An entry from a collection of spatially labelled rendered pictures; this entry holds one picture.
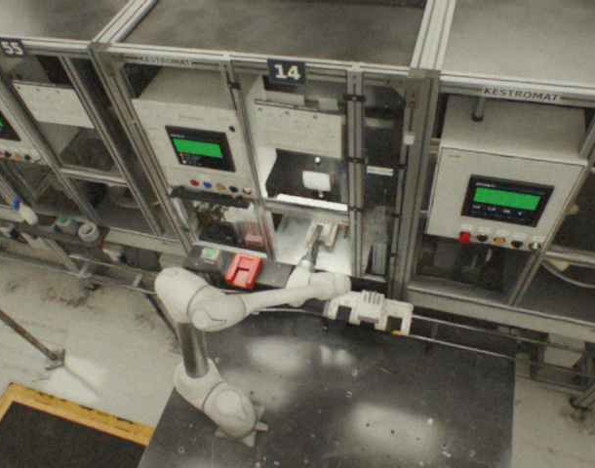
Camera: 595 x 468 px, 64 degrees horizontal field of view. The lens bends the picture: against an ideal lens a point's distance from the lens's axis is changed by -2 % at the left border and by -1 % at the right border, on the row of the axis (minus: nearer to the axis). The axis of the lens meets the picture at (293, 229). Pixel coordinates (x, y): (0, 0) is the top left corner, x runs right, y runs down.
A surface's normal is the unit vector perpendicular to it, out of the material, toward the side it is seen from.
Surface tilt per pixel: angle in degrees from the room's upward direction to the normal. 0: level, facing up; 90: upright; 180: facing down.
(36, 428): 0
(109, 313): 0
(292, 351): 0
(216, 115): 90
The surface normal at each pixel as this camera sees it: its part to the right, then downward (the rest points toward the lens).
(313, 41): -0.11, -0.61
